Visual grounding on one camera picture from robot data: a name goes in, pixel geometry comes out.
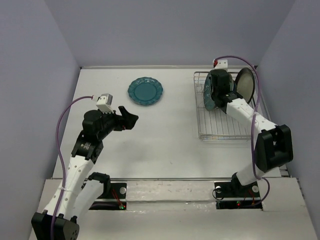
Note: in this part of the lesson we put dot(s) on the cream plate with grey rim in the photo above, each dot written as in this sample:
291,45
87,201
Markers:
245,84

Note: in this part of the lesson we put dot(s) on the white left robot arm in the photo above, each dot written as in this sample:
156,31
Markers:
79,187

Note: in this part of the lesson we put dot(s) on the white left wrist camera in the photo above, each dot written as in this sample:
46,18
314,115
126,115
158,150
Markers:
104,103

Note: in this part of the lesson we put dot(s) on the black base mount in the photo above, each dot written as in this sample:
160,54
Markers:
114,200
230,199

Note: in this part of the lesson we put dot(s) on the dark teal round plate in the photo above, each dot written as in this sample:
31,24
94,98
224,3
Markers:
208,89

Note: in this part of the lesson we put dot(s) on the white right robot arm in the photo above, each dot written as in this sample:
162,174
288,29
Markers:
271,144

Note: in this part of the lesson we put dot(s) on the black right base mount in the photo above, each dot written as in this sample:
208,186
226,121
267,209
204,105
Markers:
230,199

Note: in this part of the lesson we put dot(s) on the teal scalloped plate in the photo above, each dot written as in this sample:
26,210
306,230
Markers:
145,91

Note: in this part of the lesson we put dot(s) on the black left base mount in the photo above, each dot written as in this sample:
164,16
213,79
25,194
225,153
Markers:
114,200

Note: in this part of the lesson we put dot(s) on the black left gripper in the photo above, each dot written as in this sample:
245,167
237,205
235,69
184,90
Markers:
128,119

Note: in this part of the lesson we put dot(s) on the metal wire dish rack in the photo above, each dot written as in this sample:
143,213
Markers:
214,125

